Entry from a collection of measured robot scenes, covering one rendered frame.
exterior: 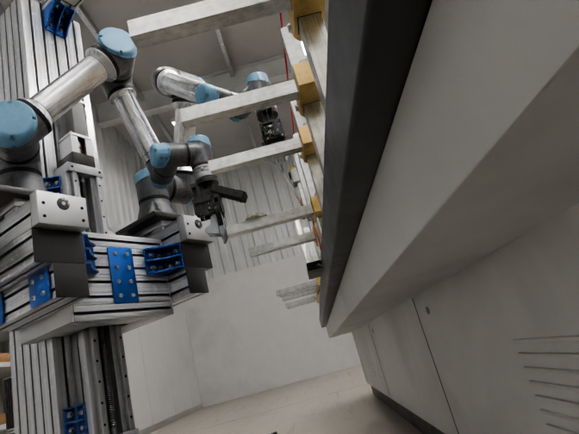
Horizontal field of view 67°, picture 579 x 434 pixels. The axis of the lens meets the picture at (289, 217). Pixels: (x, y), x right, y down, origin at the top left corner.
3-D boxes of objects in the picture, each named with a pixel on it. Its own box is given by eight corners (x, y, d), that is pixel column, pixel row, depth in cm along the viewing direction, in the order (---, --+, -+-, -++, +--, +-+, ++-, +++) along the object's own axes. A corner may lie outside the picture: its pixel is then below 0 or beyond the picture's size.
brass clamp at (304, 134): (300, 145, 108) (295, 127, 110) (302, 166, 121) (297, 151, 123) (325, 138, 108) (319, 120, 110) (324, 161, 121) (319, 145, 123)
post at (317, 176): (339, 264, 106) (289, 97, 121) (338, 267, 110) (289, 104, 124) (352, 261, 106) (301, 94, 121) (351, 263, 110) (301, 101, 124)
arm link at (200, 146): (181, 145, 145) (206, 145, 149) (187, 175, 142) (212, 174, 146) (186, 133, 139) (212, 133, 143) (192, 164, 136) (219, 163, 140)
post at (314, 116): (340, 226, 83) (278, 25, 98) (339, 232, 87) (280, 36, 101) (358, 222, 83) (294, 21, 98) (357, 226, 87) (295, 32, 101)
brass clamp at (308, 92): (295, 86, 84) (289, 65, 86) (298, 121, 97) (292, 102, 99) (326, 78, 85) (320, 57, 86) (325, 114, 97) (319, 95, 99)
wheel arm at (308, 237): (250, 258, 155) (247, 246, 157) (252, 260, 159) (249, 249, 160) (369, 226, 156) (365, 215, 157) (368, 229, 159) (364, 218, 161)
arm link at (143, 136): (89, 77, 157) (149, 195, 149) (90, 57, 148) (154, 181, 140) (121, 72, 163) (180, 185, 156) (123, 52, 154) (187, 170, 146)
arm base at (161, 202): (128, 229, 165) (125, 205, 168) (160, 233, 178) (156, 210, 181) (155, 214, 158) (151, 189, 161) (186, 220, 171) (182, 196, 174)
